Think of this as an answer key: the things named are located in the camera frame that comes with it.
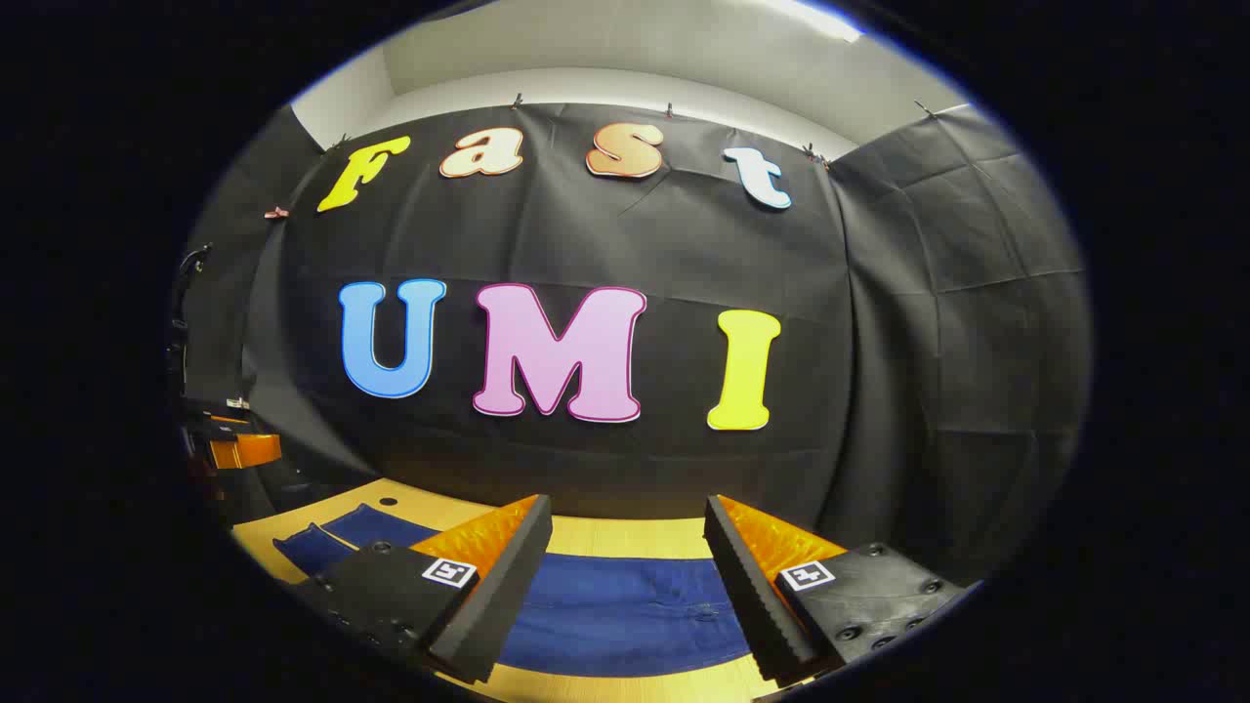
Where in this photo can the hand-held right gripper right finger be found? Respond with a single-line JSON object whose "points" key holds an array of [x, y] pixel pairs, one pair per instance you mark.
{"points": [[752, 605]]}

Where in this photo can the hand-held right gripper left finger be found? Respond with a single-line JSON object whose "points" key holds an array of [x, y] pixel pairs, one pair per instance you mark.
{"points": [[498, 605]]}

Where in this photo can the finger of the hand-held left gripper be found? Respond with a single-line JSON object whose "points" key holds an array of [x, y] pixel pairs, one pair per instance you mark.
{"points": [[249, 451]]}

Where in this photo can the blue denim jeans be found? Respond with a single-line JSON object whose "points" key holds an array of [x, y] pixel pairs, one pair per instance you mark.
{"points": [[625, 615]]}

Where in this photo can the black backdrop cloth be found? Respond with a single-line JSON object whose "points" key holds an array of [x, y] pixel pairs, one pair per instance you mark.
{"points": [[684, 244]]}

